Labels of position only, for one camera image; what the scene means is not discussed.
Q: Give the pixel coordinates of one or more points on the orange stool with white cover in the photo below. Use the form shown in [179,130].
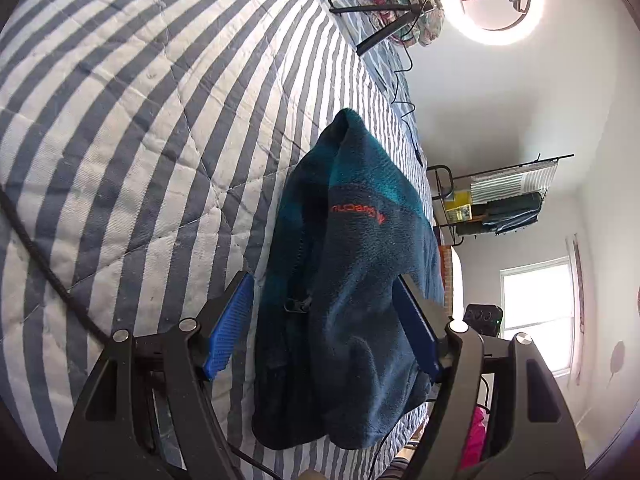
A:
[452,270]

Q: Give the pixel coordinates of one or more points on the person's pink clothing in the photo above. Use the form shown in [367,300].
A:
[472,440]

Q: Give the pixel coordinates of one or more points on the dark green hanging garment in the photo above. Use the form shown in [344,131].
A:
[515,203]

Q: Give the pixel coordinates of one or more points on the window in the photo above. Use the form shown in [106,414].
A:
[537,310]

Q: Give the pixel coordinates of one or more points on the teal plaid fleece jacket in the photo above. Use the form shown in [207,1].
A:
[350,260]

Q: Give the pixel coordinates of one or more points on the black tripod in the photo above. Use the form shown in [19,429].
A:
[385,35]

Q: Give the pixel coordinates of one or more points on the black metal clothes rack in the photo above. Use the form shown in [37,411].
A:
[440,167]

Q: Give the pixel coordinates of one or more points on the blue white striped quilt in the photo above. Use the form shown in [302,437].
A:
[150,110]

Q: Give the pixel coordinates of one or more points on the grey striped hanging cloth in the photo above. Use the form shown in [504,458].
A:
[500,182]

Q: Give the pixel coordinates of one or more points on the yellow box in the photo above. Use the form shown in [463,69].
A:
[460,207]

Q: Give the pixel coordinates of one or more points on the blue denim hanging garment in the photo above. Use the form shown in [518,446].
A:
[500,224]

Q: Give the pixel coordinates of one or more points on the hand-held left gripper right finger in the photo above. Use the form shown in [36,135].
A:
[417,330]

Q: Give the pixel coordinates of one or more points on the window curtain rail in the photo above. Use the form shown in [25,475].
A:
[577,310]

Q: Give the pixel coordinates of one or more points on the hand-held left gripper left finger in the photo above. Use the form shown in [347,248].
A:
[227,330]

